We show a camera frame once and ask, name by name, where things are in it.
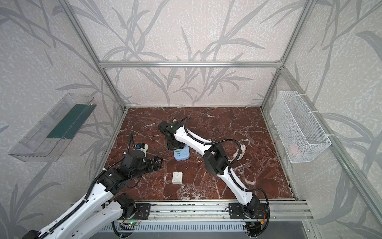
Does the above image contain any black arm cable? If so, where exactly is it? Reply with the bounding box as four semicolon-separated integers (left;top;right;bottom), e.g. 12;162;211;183
35;131;135;239
178;117;271;234

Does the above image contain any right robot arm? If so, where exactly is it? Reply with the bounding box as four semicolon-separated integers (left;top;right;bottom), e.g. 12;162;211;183
158;117;261;219

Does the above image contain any blue square power strip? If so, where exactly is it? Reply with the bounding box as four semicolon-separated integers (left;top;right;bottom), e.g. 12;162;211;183
174;145;190;161

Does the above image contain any aluminium frame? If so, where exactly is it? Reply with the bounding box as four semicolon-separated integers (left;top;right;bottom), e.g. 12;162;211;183
58;1;382;224

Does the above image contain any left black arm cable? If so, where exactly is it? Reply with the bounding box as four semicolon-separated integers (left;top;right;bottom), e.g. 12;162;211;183
35;131;135;239

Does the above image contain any white wire mesh basket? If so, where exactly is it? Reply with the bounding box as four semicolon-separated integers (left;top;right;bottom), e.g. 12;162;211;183
270;91;331;163

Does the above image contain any clear plastic wall bin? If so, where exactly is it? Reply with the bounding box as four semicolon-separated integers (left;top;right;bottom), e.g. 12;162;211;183
9;93;97;162

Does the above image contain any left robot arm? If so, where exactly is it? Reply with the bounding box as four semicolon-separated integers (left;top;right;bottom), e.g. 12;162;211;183
24;149;163;239

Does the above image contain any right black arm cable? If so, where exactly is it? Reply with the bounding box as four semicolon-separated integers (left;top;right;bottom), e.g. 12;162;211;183
178;117;271;234

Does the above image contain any white plug adapter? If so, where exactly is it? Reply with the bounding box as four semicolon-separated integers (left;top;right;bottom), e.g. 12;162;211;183
172;172;183;185

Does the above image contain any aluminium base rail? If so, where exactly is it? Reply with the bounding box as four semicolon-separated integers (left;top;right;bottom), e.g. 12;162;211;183
61;200;314;223

